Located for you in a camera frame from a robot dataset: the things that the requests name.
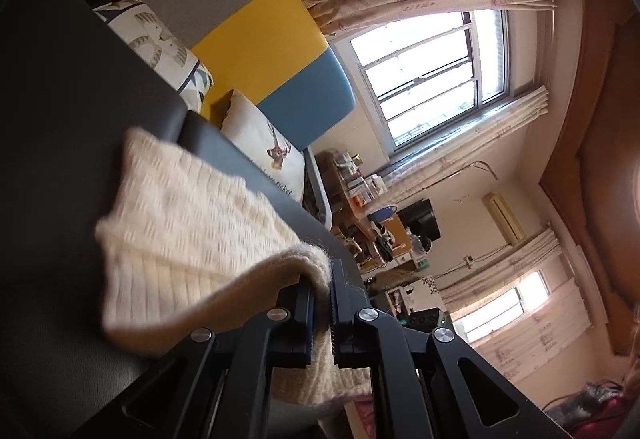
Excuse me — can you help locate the cream knitted sweater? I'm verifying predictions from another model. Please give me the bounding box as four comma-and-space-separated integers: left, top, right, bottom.
96, 128, 371, 405

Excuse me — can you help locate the small side window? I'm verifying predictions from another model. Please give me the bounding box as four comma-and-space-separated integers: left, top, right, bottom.
454, 271, 550, 344

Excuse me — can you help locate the cluttered wooden desk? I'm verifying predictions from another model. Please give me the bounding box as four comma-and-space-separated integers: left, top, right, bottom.
316, 152, 418, 281

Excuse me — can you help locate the black monitor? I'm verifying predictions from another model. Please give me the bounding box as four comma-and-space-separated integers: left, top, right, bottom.
398, 199, 440, 242

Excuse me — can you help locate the blue handbag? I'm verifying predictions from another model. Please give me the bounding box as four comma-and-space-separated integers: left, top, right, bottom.
368, 205, 397, 223

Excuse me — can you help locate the white deer print pillow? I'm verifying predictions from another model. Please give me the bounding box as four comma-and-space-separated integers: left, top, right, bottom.
221, 90, 305, 204

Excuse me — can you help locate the large window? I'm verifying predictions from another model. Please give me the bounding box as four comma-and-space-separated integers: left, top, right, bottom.
332, 9, 511, 155

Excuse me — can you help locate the patterned cat print pillow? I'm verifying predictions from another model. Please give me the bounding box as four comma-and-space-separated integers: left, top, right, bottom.
94, 0, 214, 113

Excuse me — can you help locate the grey yellow blue sofa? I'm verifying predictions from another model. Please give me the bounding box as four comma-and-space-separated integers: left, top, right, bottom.
64, 0, 357, 230

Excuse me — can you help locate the wall air conditioner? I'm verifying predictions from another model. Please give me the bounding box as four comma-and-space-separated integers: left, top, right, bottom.
483, 192, 527, 246

